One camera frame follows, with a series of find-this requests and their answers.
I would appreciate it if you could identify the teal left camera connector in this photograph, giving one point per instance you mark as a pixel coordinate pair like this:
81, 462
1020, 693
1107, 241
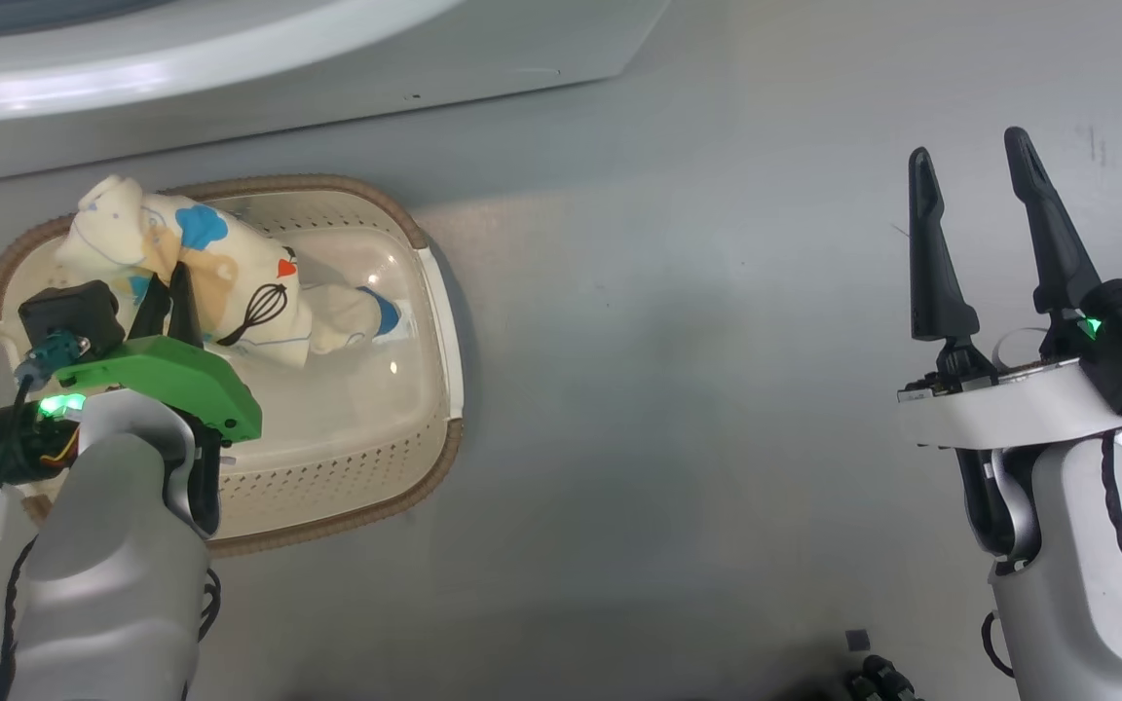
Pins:
50, 352

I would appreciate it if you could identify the cream garment with colourful prints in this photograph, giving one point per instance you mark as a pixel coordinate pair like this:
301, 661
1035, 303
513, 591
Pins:
230, 282

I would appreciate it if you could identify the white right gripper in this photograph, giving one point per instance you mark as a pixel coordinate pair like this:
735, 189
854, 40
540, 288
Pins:
1009, 414

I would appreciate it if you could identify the white front-load washing machine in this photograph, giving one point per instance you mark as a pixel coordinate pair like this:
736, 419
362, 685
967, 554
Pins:
327, 58

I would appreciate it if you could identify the cream perforated laundry basket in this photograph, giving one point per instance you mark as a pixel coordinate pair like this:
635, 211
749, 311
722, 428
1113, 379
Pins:
356, 438

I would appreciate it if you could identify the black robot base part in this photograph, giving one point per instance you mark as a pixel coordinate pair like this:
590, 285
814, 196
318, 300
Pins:
882, 677

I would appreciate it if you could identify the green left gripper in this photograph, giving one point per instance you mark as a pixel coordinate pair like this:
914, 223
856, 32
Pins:
171, 380

